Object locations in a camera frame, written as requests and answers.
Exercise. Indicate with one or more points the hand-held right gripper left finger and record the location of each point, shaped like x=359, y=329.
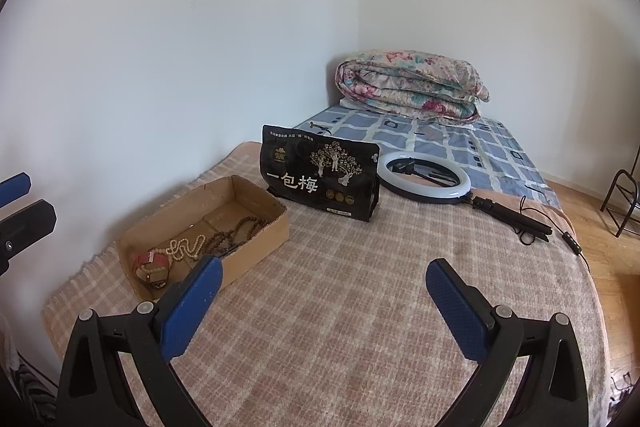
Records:
x=192, y=307

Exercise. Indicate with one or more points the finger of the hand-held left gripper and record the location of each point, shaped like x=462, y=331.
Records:
x=12, y=189
x=27, y=227

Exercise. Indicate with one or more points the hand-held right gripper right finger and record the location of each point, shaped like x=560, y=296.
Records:
x=452, y=307

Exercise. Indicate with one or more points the cardboard box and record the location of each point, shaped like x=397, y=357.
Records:
x=260, y=237

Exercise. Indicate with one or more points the pink plaid blanket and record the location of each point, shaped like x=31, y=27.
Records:
x=350, y=307

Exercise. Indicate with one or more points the blue checked bedsheet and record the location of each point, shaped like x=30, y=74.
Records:
x=495, y=152

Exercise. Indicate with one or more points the black snack bag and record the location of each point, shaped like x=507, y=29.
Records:
x=320, y=177

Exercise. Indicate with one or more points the black metal rack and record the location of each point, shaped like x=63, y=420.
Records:
x=620, y=202

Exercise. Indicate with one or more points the small black object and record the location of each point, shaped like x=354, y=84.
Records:
x=320, y=127

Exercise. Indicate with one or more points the folded floral quilt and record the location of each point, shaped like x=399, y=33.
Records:
x=410, y=82

